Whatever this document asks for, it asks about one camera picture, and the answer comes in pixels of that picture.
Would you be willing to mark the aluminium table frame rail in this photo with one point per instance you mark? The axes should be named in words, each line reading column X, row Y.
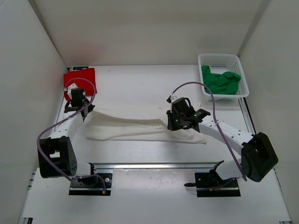
column 253, row 130

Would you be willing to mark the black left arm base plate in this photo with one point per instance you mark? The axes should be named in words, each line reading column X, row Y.
column 93, row 186

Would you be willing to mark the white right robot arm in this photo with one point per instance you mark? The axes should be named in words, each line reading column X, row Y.
column 233, row 138

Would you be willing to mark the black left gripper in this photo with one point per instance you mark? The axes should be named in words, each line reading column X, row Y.
column 90, row 108

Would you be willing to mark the green t-shirt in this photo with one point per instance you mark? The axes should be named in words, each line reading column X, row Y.
column 222, row 84

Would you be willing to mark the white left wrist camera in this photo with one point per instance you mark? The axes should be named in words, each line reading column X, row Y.
column 67, row 91

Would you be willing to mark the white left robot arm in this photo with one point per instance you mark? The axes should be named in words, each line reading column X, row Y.
column 55, row 153

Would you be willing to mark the small dark table label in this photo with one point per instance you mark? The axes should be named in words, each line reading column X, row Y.
column 80, row 67

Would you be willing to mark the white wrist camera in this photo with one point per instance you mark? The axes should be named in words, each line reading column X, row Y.
column 171, row 98
column 67, row 91

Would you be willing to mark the white t-shirt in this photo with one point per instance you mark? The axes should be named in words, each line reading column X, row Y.
column 137, row 123

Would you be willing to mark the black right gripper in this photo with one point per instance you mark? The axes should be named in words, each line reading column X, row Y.
column 172, row 126

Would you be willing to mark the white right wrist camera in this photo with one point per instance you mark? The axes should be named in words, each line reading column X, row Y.
column 171, row 98

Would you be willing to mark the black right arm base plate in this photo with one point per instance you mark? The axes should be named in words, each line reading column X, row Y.
column 210, row 185

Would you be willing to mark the red t-shirt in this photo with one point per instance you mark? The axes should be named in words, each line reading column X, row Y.
column 88, row 74

